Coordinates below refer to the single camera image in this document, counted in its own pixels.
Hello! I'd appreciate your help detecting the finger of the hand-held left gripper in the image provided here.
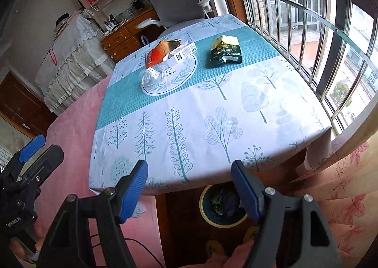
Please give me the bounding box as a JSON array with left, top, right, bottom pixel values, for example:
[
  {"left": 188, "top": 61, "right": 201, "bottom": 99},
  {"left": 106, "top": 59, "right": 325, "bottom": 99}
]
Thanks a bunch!
[
  {"left": 17, "top": 145, "right": 64, "bottom": 186},
  {"left": 0, "top": 134, "right": 47, "bottom": 178}
]

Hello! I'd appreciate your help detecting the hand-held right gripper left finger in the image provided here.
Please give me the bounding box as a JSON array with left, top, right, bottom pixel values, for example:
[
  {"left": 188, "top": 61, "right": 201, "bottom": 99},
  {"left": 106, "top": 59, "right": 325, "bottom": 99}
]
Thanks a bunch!
[{"left": 35, "top": 159, "right": 149, "bottom": 268}]

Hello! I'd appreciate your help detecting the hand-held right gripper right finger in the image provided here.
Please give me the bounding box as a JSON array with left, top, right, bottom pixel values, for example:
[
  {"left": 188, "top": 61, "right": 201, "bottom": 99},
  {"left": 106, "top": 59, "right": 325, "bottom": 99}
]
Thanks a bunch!
[{"left": 231, "top": 160, "right": 343, "bottom": 268}]

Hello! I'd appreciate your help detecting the blue bin with yellow rim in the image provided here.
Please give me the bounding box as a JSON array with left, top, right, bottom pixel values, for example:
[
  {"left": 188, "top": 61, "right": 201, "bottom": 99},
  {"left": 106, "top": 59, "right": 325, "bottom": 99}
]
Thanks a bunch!
[{"left": 199, "top": 184, "right": 252, "bottom": 226}]

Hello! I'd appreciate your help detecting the person's left hand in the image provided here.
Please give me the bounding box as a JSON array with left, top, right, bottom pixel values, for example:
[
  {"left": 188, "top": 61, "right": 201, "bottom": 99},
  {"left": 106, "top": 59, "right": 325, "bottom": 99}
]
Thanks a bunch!
[{"left": 9, "top": 223, "right": 41, "bottom": 264}]

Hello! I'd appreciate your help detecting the crumpled grey paper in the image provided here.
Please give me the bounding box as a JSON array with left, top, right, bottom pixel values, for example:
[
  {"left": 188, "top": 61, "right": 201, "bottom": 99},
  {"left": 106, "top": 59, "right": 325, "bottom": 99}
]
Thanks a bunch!
[{"left": 211, "top": 192, "right": 225, "bottom": 216}]

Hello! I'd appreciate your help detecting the brown wooden door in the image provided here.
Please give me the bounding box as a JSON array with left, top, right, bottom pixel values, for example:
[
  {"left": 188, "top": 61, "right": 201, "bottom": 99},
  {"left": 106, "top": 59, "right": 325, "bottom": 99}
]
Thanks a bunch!
[{"left": 0, "top": 72, "right": 58, "bottom": 139}]

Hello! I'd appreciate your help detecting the yellow slipper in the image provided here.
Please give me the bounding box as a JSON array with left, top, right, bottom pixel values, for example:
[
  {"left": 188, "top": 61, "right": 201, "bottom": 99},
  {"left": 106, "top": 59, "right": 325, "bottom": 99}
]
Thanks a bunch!
[
  {"left": 243, "top": 225, "right": 261, "bottom": 245},
  {"left": 206, "top": 240, "right": 228, "bottom": 261}
]

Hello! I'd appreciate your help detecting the red ribbon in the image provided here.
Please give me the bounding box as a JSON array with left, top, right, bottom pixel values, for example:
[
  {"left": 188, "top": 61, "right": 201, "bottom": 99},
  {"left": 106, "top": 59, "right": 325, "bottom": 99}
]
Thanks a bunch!
[{"left": 48, "top": 46, "right": 59, "bottom": 65}]

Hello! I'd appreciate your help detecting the table with tree-print cloth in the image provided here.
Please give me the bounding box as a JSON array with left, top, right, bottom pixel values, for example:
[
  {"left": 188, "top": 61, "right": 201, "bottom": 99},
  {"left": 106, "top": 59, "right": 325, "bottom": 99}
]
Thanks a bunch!
[{"left": 89, "top": 14, "right": 333, "bottom": 196}]

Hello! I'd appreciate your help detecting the furniture under lace cover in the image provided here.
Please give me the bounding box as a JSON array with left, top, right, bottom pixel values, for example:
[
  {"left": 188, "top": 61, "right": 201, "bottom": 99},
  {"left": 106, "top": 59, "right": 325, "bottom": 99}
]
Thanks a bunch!
[{"left": 35, "top": 13, "right": 116, "bottom": 115}]

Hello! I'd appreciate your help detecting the pink floral curtain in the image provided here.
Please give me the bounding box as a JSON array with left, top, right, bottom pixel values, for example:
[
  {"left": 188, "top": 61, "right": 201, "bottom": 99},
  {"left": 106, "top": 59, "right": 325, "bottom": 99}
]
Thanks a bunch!
[{"left": 288, "top": 115, "right": 378, "bottom": 268}]

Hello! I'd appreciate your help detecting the clear plastic bottle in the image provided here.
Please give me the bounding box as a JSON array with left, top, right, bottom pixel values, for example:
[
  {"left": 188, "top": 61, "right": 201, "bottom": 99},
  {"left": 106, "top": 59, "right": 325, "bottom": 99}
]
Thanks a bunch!
[{"left": 140, "top": 63, "right": 169, "bottom": 86}]

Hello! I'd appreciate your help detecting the red carton box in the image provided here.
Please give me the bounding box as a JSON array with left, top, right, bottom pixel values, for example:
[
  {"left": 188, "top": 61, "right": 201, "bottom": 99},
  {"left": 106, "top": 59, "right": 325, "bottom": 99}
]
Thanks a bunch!
[{"left": 146, "top": 39, "right": 181, "bottom": 70}]

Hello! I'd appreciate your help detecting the green and gold box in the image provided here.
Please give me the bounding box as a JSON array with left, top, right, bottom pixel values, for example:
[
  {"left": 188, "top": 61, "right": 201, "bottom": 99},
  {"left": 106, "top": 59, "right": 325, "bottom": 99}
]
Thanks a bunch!
[{"left": 210, "top": 35, "right": 243, "bottom": 68}]

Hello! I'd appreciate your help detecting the wooden desk with drawers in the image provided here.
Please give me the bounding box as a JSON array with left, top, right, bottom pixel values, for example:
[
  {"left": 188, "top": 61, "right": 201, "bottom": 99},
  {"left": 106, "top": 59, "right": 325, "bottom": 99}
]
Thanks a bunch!
[{"left": 100, "top": 8, "right": 166, "bottom": 62}]

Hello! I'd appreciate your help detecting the white carton box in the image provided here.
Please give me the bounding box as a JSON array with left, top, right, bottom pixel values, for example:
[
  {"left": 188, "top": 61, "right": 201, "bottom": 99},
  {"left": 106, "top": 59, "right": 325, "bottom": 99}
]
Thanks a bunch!
[{"left": 165, "top": 42, "right": 198, "bottom": 67}]

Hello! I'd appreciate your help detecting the metal window grille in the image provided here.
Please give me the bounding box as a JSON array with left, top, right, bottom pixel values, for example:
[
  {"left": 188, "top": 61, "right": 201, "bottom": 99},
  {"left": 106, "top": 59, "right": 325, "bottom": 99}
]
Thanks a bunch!
[{"left": 230, "top": 0, "right": 378, "bottom": 136}]

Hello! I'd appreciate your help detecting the thin black cable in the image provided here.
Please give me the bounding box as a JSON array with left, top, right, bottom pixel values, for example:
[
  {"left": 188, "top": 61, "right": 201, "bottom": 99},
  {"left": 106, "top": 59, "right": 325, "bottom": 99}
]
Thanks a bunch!
[{"left": 89, "top": 234, "right": 166, "bottom": 268}]

